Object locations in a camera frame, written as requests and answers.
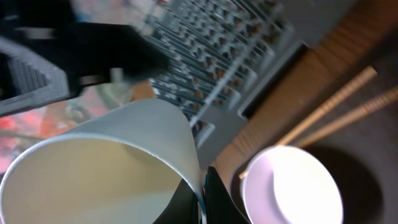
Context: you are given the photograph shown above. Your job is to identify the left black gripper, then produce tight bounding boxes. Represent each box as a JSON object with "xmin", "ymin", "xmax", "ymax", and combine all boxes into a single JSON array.
[{"xmin": 1, "ymin": 1, "xmax": 169, "ymax": 116}]

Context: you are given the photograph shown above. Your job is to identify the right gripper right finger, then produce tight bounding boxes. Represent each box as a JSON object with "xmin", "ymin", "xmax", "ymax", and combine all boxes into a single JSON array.
[{"xmin": 205, "ymin": 166, "xmax": 249, "ymax": 224}]

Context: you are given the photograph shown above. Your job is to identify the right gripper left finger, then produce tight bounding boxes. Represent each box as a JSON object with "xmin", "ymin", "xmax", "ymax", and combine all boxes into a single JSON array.
[{"xmin": 154, "ymin": 179, "xmax": 198, "ymax": 224}]

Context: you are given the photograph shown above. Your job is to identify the pink white bowl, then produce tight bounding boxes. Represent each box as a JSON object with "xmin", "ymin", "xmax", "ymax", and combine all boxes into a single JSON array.
[{"xmin": 241, "ymin": 146, "xmax": 343, "ymax": 224}]

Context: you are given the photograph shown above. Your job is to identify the white plastic cup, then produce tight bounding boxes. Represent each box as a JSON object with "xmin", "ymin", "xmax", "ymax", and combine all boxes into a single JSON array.
[{"xmin": 1, "ymin": 98, "xmax": 205, "ymax": 223}]

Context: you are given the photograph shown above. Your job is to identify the wooden chopstick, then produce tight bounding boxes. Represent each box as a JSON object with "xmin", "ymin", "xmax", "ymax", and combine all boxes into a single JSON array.
[
  {"xmin": 238, "ymin": 65, "xmax": 379, "ymax": 180},
  {"xmin": 295, "ymin": 86, "xmax": 397, "ymax": 148}
]

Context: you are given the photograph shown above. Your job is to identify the grey plastic dishwasher rack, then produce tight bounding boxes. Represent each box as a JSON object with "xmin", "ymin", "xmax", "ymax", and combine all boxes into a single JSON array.
[{"xmin": 139, "ymin": 0, "xmax": 354, "ymax": 167}]

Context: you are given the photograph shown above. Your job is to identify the colourful painted board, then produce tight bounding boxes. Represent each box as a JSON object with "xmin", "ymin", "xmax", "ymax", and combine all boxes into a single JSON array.
[{"xmin": 1, "ymin": 84, "xmax": 133, "ymax": 174}]

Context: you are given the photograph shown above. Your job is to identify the dark brown serving tray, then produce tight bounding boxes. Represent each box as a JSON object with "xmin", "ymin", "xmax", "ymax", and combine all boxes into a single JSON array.
[{"xmin": 229, "ymin": 24, "xmax": 398, "ymax": 224}]

